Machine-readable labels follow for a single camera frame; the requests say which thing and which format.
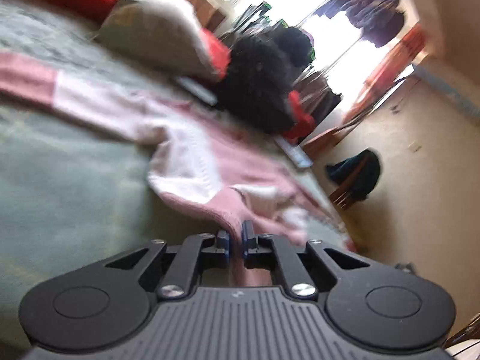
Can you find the black backpack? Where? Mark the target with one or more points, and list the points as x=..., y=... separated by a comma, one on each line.
x=258, y=82

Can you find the pink and white sweater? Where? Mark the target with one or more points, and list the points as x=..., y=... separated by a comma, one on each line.
x=195, y=157

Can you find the white paperback book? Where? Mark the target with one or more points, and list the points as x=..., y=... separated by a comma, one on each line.
x=296, y=152

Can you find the wooden chair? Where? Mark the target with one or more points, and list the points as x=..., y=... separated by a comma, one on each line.
x=343, y=195

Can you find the orange curtain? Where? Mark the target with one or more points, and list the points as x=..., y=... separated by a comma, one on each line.
x=393, y=56

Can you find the red blanket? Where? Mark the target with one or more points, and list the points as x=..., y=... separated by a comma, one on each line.
x=300, y=120

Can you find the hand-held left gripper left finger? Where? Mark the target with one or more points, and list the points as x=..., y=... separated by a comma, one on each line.
x=223, y=249

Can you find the dark teal jacket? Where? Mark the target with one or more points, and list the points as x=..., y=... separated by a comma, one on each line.
x=356, y=172

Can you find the grey pillow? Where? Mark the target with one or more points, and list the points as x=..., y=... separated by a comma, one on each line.
x=161, y=33

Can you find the black jacket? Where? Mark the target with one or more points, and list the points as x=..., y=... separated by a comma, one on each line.
x=296, y=45

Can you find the cardboard box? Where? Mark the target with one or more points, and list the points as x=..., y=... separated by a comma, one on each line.
x=202, y=7

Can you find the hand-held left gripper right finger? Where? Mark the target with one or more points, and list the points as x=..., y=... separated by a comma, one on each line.
x=248, y=247

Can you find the row of hanging dark laundry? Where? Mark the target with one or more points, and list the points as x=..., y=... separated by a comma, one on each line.
x=375, y=11

